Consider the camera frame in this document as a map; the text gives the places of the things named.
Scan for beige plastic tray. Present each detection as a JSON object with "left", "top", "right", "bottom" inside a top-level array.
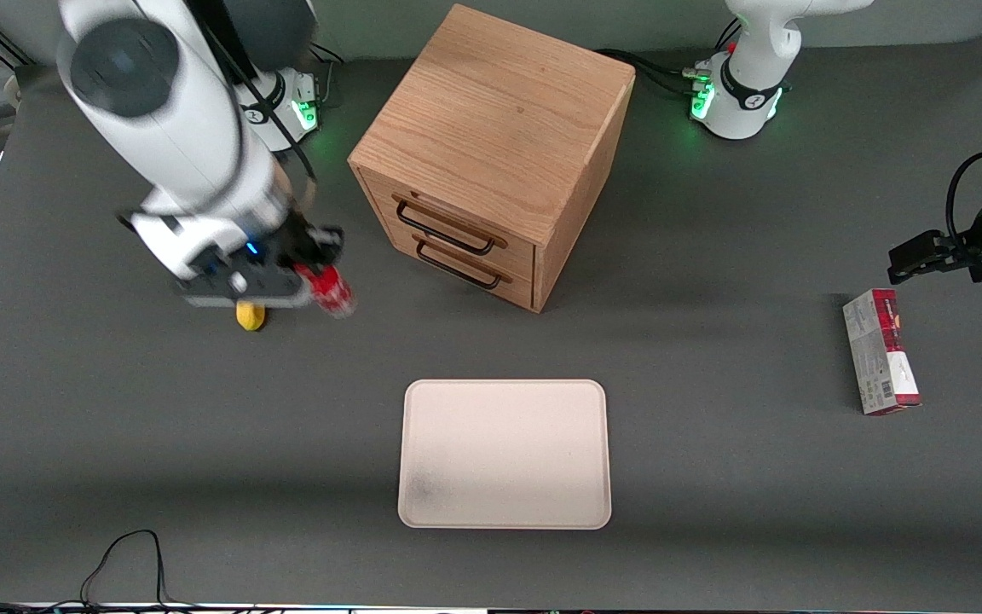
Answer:
[{"left": 397, "top": 379, "right": 613, "bottom": 531}]

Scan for red plaid cardboard box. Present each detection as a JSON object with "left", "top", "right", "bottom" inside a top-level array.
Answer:
[{"left": 842, "top": 288, "right": 922, "bottom": 417}]

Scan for black looped floor cable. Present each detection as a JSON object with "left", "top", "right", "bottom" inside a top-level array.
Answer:
[{"left": 78, "top": 529, "right": 172, "bottom": 608}]

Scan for short black drawer handle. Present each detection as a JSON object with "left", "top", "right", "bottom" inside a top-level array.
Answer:
[{"left": 413, "top": 232, "right": 513, "bottom": 291}]

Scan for long black drawer handle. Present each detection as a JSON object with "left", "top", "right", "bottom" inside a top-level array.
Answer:
[{"left": 395, "top": 194, "right": 509, "bottom": 257}]

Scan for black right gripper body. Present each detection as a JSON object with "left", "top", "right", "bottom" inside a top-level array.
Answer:
[{"left": 274, "top": 226, "right": 319, "bottom": 274}]

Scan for black left base cables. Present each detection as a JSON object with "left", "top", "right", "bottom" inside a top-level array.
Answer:
[{"left": 598, "top": 47, "right": 713, "bottom": 99}]

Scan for wooden two-drawer cabinet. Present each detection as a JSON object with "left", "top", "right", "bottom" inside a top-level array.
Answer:
[{"left": 348, "top": 4, "right": 637, "bottom": 315}]

